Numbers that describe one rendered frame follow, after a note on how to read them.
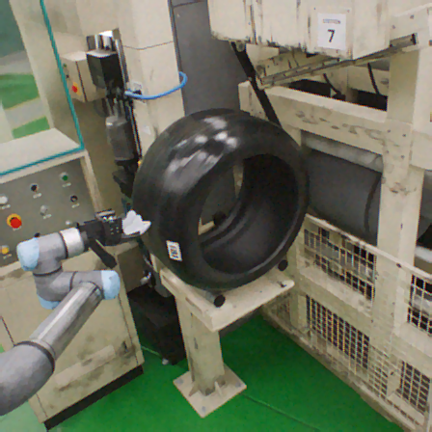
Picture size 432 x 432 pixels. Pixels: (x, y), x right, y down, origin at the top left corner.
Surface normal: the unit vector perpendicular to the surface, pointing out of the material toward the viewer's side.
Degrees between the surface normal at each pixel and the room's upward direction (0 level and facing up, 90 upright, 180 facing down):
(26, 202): 90
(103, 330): 90
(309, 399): 0
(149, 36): 90
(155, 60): 90
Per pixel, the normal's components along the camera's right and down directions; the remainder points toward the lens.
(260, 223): -0.64, -0.37
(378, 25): 0.58, 0.36
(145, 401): -0.11, -0.86
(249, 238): -0.48, -0.58
